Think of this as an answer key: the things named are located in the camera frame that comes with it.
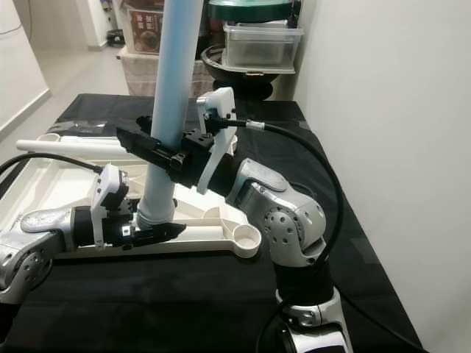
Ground dark green round lid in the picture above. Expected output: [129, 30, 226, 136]
[208, 0, 295, 23]

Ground black wok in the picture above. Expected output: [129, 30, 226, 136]
[200, 44, 295, 100]

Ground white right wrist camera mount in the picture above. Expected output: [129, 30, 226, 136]
[195, 87, 238, 196]

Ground clear plastic storage box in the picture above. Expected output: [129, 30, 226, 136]
[222, 24, 304, 71]

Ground clear plastic bag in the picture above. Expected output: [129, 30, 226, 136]
[55, 120, 107, 135]

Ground white plastic children table top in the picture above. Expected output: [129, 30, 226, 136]
[0, 132, 263, 260]

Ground black coiled cable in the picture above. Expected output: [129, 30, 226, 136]
[105, 29, 126, 47]

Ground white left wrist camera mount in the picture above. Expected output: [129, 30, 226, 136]
[90, 163, 130, 251]

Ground black tablecloth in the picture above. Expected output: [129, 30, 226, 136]
[0, 92, 424, 353]

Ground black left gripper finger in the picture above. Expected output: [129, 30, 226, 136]
[129, 222, 188, 249]

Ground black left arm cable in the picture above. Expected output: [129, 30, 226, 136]
[0, 152, 107, 176]

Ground white plastic table leg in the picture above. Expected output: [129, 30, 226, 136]
[137, 0, 207, 227]
[16, 138, 130, 157]

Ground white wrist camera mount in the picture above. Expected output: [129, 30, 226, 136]
[195, 87, 238, 196]
[90, 163, 130, 251]

